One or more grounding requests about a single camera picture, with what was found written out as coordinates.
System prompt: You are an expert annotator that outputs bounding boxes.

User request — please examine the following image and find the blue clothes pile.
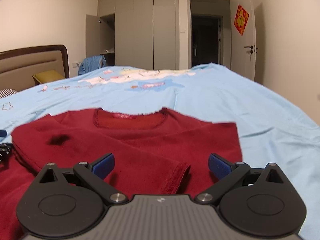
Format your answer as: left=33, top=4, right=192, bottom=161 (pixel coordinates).
left=78, top=55, right=106, bottom=75

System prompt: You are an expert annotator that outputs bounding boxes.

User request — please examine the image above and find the red fu door decoration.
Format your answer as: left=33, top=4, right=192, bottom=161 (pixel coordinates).
left=233, top=4, right=249, bottom=36

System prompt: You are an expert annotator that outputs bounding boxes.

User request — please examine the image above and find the olive green pillow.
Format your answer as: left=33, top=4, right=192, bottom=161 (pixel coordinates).
left=33, top=70, right=65, bottom=84

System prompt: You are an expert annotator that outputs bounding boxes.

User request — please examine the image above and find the black door handle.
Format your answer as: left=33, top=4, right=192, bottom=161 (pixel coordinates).
left=244, top=46, right=258, bottom=54

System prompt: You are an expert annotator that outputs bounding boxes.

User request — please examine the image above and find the light blue printed bed sheet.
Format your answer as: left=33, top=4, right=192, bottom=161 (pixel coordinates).
left=1, top=63, right=319, bottom=239

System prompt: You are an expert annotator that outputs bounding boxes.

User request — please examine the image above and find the white bedroom door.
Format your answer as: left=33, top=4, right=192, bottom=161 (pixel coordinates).
left=230, top=0, right=257, bottom=80

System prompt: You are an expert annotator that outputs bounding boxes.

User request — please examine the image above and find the grey built-in wardrobe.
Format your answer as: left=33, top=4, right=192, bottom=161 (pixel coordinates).
left=85, top=0, right=179, bottom=70

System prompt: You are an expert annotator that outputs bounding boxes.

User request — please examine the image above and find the dark red knit shirt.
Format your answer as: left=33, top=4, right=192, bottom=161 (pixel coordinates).
left=1, top=108, right=242, bottom=239

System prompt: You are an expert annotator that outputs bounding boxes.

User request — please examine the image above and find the brown padded bed headboard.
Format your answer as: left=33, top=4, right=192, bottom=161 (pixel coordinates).
left=1, top=44, right=69, bottom=92

